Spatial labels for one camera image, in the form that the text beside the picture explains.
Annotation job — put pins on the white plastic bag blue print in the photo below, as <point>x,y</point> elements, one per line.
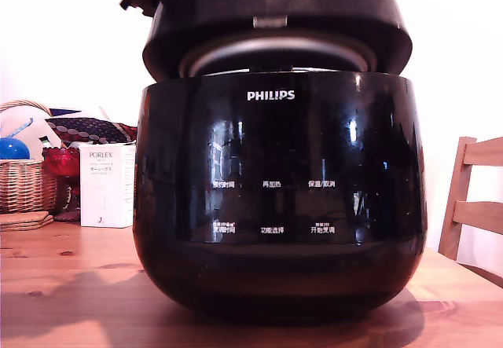
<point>37,126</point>

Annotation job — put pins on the red glass bowl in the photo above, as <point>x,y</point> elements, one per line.
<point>59,161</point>

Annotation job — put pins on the black Philips rice cooker body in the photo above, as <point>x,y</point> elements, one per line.
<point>275,147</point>

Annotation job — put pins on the white Porlex box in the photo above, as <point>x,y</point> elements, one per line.
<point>104,183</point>

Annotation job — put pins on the square cork coaster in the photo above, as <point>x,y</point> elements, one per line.
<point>25,217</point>
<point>25,227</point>

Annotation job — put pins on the dark patterned fabric bag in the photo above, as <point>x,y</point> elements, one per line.
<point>90,130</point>

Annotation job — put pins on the green white milk carton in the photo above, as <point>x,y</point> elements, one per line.
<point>44,142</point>

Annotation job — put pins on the wicker basket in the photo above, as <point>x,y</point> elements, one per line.
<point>23,185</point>

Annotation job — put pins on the wooden chair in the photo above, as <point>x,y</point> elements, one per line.
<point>477,210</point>

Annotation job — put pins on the blue ball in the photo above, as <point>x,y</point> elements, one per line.
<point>12,149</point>

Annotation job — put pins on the black rice cooker lid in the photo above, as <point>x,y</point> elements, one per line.
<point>275,6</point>

